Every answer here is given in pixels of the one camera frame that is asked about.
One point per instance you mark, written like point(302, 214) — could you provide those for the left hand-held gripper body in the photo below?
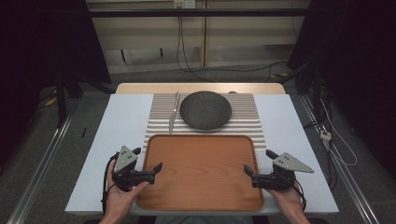
point(124, 160)

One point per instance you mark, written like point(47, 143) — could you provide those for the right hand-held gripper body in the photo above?
point(288, 165)

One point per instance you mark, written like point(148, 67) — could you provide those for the person's right hand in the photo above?
point(288, 202)

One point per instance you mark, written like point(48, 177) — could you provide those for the person's left hand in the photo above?
point(120, 200)

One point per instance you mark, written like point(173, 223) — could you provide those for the brown wooden tray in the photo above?
point(200, 174)

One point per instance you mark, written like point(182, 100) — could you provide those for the striped beige placemat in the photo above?
point(244, 119)

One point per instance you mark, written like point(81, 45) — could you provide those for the white power strip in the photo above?
point(324, 134)

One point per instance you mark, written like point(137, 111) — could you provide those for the silver table knife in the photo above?
point(173, 119)

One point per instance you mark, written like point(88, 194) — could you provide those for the small black floor object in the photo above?
point(83, 132)

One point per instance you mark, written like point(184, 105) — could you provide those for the person's grey clothing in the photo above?
point(202, 220)

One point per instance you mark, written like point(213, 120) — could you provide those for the dark grey round plate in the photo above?
point(205, 109)

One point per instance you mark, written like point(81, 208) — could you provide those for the black metal stand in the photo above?
point(61, 102)

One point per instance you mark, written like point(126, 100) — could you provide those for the light wooden table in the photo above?
point(199, 88)

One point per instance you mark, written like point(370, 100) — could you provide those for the black curtain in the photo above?
point(40, 40)
point(358, 46)

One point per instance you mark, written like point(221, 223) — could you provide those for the black horizontal bar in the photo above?
point(199, 12)

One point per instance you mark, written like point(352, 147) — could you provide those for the metal floor rail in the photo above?
point(345, 174)
point(40, 168)

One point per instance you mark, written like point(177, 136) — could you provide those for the white wall outlet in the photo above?
point(184, 3)

